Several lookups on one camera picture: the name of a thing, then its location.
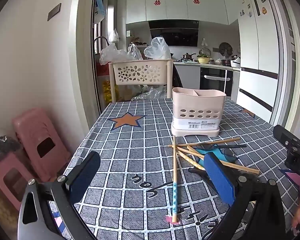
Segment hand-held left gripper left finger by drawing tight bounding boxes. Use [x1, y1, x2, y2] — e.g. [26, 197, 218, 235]
[17, 151, 101, 240]

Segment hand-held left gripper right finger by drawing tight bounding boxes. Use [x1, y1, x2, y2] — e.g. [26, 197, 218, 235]
[204, 152, 294, 240]

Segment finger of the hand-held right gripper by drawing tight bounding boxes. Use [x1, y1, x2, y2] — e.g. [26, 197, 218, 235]
[273, 124, 300, 153]

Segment black handled metal spoon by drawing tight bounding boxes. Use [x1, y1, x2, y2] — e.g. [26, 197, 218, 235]
[222, 149, 238, 162]
[188, 167, 210, 184]
[195, 143, 248, 152]

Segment wooden chopstick blue patterned end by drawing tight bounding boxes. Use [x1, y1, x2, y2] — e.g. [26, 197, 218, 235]
[170, 135, 181, 225]

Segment beige plastic utensil holder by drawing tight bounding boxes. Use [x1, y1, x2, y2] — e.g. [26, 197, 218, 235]
[171, 87, 227, 137]

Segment grey checked tablecloth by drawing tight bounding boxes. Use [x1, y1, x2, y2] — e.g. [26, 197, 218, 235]
[49, 97, 300, 240]

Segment pink plastic stool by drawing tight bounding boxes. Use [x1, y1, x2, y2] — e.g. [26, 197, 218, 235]
[12, 108, 72, 182]
[0, 152, 36, 211]

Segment dark plastic bag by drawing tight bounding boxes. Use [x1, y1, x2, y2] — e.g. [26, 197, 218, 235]
[0, 132, 22, 167]

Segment white refrigerator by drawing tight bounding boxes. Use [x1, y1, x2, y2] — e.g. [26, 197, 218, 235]
[229, 0, 282, 112]

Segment black built-in oven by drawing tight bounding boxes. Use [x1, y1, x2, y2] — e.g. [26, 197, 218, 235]
[199, 67, 234, 97]

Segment white rice cooker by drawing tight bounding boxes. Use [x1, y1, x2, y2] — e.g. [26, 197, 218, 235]
[230, 55, 242, 68]

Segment red and yellow bag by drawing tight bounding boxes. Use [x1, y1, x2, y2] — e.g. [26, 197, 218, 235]
[97, 64, 118, 103]

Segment crumpled clear plastic bag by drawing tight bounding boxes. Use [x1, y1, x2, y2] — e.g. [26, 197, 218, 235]
[131, 85, 168, 102]

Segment beige floral cutout basket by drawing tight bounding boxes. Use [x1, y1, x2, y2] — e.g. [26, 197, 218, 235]
[108, 58, 173, 103]

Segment metal kitchen faucet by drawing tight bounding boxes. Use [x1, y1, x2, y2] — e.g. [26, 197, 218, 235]
[93, 36, 108, 53]

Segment white hanging plastic bag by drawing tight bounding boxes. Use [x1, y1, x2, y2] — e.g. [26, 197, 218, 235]
[108, 28, 120, 43]

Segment black range hood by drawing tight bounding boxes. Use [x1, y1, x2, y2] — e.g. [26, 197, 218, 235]
[148, 20, 200, 47]

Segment blue and white bag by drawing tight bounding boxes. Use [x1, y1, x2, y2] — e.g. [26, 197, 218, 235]
[95, 0, 106, 23]

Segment white upper kitchen cabinets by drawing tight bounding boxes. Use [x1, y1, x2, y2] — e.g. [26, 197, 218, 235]
[126, 0, 228, 25]

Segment round dark wire rack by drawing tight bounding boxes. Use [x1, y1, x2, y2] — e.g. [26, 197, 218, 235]
[219, 42, 233, 56]

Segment grey wall switch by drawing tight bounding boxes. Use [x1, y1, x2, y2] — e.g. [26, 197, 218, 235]
[47, 3, 62, 22]

